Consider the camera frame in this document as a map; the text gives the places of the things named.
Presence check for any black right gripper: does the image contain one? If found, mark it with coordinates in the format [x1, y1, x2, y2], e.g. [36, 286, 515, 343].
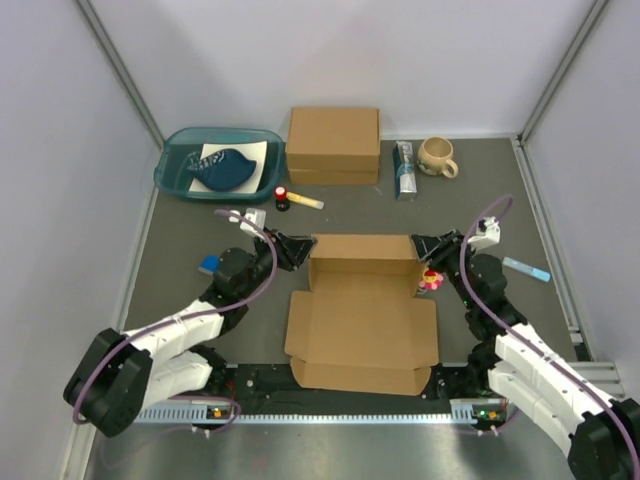
[410, 231, 477, 310]

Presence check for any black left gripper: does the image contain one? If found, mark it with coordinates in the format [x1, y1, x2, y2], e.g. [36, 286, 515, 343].
[239, 228, 318, 300]

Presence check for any brown cardboard box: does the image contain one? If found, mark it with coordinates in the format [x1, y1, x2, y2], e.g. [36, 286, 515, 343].
[285, 234, 439, 396]

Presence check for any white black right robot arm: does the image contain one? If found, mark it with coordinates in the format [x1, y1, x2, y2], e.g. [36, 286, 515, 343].
[410, 230, 639, 479]

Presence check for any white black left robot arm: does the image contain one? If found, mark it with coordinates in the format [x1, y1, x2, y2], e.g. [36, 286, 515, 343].
[63, 229, 317, 437]

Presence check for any blue toothpaste box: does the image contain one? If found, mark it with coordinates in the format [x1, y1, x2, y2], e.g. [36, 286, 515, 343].
[392, 141, 418, 201]

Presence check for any lower folded cardboard box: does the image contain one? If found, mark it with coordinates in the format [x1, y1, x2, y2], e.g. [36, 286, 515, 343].
[288, 169, 379, 186]

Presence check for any folded cardboard box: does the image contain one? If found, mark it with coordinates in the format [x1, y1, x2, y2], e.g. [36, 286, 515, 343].
[288, 169, 379, 186]
[286, 107, 380, 172]

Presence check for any upper folded cardboard box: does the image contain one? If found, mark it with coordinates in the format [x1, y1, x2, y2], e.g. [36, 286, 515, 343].
[286, 107, 380, 172]

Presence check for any pink flower toy right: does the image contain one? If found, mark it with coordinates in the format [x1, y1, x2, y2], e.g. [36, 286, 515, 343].
[416, 267, 444, 295]

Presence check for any red black stamp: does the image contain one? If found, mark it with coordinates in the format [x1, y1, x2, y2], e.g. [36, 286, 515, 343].
[274, 186, 290, 212]

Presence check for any yellow highlighter marker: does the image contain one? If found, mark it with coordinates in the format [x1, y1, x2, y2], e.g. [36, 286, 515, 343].
[287, 192, 324, 210]

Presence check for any blue small eraser block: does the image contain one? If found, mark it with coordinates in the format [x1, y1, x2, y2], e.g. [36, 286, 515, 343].
[198, 255, 220, 276]

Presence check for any beige ceramic mug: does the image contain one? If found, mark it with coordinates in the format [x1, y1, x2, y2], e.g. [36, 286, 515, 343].
[417, 137, 459, 179]

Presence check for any light blue marker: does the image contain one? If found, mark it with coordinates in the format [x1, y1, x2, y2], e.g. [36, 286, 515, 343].
[502, 257, 551, 283]

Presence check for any dark blue shoe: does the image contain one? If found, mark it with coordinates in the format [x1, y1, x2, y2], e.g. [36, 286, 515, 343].
[187, 148, 257, 192]

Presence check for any teal plastic bin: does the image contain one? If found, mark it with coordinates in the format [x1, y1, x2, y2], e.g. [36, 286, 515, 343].
[153, 126, 286, 204]

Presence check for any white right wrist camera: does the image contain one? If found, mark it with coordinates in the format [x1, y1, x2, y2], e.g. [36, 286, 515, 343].
[468, 216, 501, 251]

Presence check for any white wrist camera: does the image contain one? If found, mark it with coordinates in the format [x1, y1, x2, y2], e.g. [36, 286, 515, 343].
[228, 208, 267, 238]
[468, 216, 501, 251]

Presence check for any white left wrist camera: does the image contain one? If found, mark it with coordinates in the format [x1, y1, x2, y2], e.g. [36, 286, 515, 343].
[228, 208, 267, 238]

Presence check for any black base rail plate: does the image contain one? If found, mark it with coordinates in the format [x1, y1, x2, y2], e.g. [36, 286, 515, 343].
[228, 364, 505, 415]

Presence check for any grey slotted cable duct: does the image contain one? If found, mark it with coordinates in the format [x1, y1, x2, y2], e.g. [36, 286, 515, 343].
[135, 399, 509, 427]

